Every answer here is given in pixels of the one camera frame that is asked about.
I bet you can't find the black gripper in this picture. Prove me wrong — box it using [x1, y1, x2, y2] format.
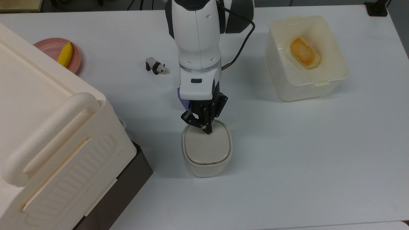
[181, 93, 229, 134]

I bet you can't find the cream trash can lid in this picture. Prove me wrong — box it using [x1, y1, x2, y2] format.
[184, 121, 231, 164]

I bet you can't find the cream trash can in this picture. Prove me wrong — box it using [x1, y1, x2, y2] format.
[181, 120, 234, 178]

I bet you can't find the cream open plastic container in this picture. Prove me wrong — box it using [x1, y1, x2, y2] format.
[265, 15, 349, 102]

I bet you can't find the panda toy figure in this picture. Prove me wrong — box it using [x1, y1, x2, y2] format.
[145, 57, 170, 75]

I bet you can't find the dark brown drawer box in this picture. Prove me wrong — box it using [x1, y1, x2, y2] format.
[73, 141, 153, 230]

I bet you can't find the orange bread piece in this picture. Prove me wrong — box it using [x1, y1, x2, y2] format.
[289, 37, 321, 69]

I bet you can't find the pink plate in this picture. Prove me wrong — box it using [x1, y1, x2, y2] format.
[34, 38, 81, 74]

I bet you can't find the yellow banana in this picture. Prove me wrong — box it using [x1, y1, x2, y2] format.
[58, 42, 73, 68]

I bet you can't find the light wooden board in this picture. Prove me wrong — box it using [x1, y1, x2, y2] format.
[0, 0, 43, 12]

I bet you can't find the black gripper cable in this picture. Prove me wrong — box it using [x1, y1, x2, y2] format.
[217, 2, 256, 71]

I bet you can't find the cream storage box with handles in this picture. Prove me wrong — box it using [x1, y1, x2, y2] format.
[0, 22, 137, 230]

